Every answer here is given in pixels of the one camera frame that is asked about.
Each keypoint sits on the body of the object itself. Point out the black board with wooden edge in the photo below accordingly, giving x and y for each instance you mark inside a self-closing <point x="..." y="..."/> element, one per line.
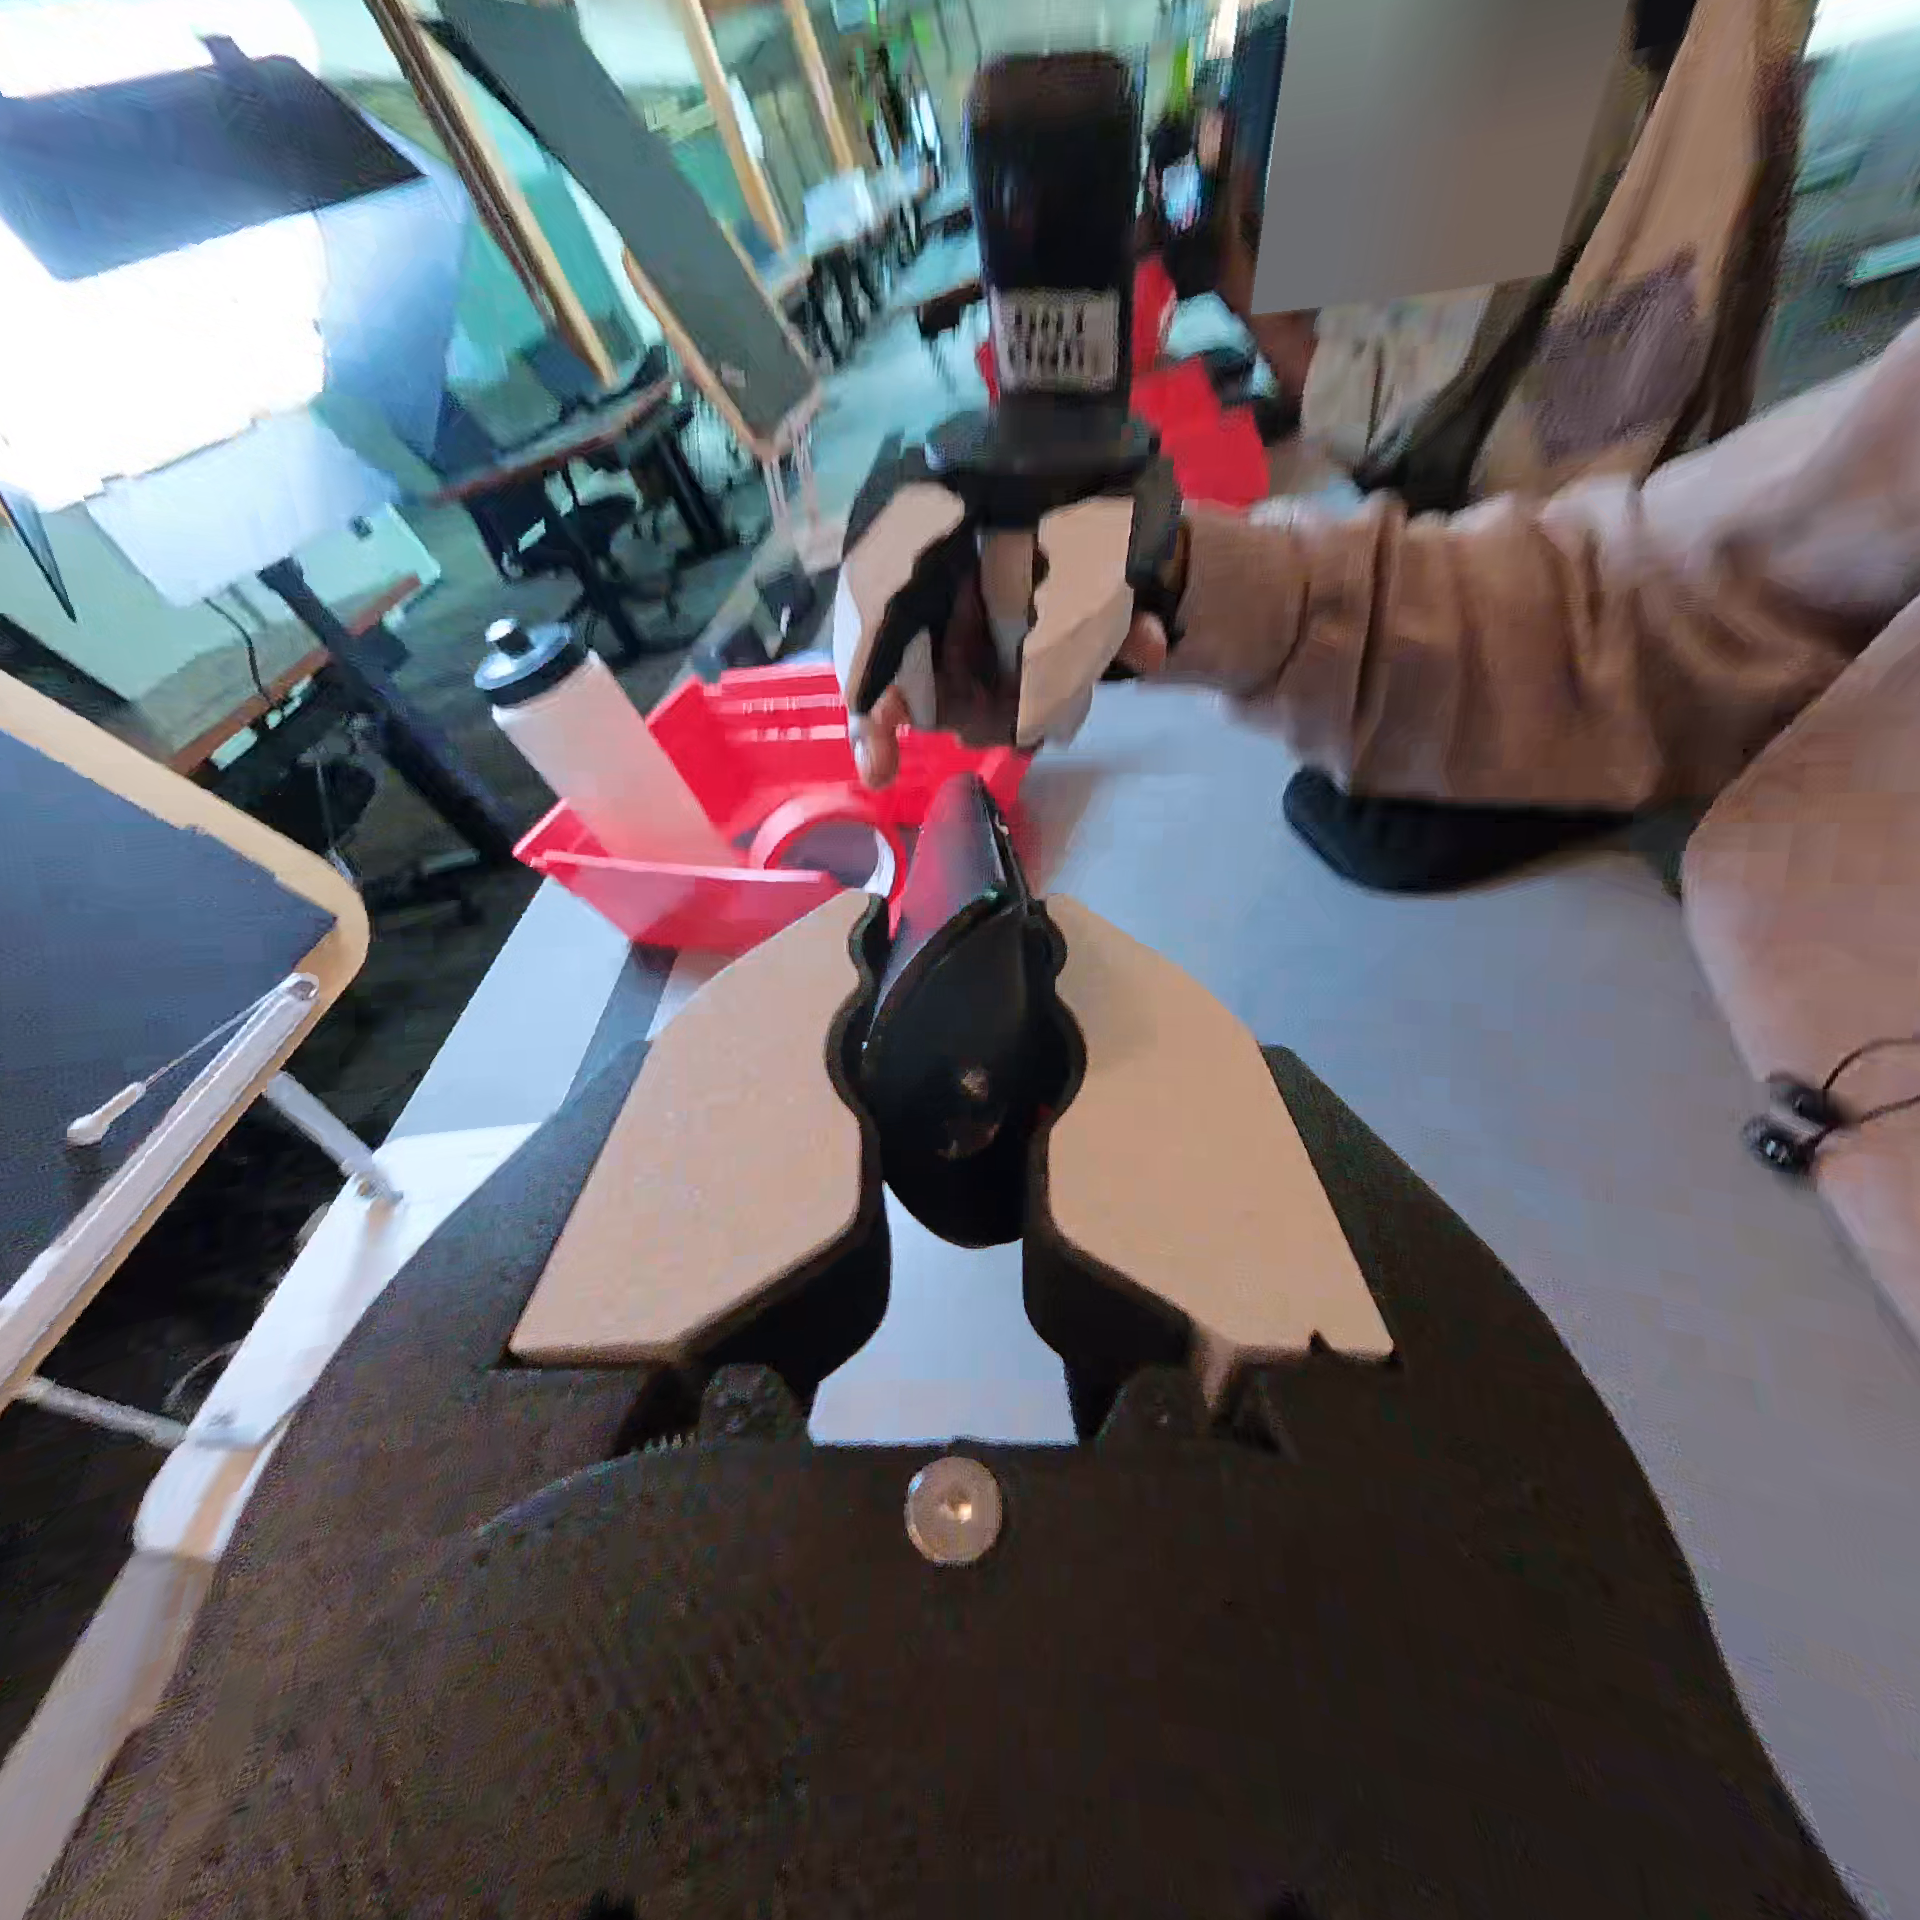
<point x="121" y="931"/>
<point x="662" y="225"/>

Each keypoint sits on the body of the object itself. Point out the black remote control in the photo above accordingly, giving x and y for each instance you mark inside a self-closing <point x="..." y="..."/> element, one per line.
<point x="962" y="1080"/>

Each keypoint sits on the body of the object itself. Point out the wooden office desk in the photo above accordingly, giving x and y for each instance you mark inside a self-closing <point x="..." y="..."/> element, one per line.
<point x="567" y="434"/>

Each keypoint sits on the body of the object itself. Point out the red tape roll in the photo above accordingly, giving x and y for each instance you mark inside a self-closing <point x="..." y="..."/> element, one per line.
<point x="793" y="824"/>

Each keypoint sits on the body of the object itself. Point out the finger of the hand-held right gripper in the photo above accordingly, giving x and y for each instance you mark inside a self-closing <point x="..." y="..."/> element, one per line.
<point x="896" y="555"/>
<point x="1087" y="603"/>

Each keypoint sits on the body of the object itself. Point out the white water bottle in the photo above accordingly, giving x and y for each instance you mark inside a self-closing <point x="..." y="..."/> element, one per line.
<point x="600" y="749"/>

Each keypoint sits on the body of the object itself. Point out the studio softbox light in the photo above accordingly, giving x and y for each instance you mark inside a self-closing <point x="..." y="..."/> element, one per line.
<point x="180" y="300"/>

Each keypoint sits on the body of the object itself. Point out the person's right forearm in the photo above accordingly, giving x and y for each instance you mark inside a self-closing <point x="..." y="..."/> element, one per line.
<point x="1499" y="631"/>

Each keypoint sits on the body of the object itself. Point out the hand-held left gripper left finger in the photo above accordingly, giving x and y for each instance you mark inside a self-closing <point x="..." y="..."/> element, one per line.
<point x="719" y="1184"/>

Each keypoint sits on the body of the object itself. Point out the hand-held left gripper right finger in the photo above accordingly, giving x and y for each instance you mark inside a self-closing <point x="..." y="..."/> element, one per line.
<point x="1200" y="1184"/>

